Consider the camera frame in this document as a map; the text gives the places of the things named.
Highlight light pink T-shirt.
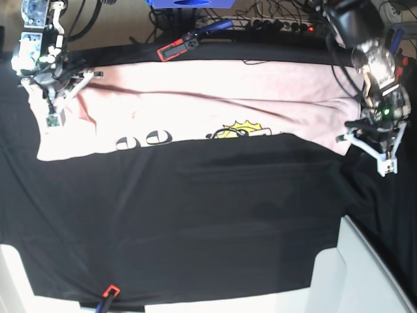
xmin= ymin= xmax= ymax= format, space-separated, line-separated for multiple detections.
xmin=30 ymin=60 xmax=360 ymax=161

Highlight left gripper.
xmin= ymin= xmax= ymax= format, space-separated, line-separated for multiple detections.
xmin=336 ymin=40 xmax=411 ymax=177

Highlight blue clamp handle right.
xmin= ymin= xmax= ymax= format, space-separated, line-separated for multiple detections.
xmin=387 ymin=28 xmax=405 ymax=55

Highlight white power strip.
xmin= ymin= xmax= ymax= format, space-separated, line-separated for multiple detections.
xmin=244 ymin=18 xmax=315 ymax=34

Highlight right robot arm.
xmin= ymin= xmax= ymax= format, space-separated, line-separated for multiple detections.
xmin=11 ymin=1 xmax=103 ymax=130

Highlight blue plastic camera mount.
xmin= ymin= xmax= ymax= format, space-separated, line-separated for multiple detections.
xmin=146 ymin=0 xmax=235 ymax=9

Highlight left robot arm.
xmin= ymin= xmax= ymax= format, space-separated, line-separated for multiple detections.
xmin=319 ymin=1 xmax=412 ymax=177

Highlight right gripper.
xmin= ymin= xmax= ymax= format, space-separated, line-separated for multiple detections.
xmin=11 ymin=31 xmax=104 ymax=127

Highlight black table cloth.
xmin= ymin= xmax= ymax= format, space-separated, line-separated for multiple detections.
xmin=1 ymin=42 xmax=416 ymax=308

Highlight orange clamp at right edge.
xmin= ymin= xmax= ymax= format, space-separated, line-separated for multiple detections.
xmin=395 ymin=54 xmax=409 ymax=85

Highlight blue clamp at front edge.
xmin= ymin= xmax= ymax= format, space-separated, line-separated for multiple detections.
xmin=95 ymin=284 xmax=120 ymax=313

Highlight orange black clamp, blue handles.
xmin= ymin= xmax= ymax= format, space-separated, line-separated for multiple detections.
xmin=157 ymin=19 xmax=234 ymax=62

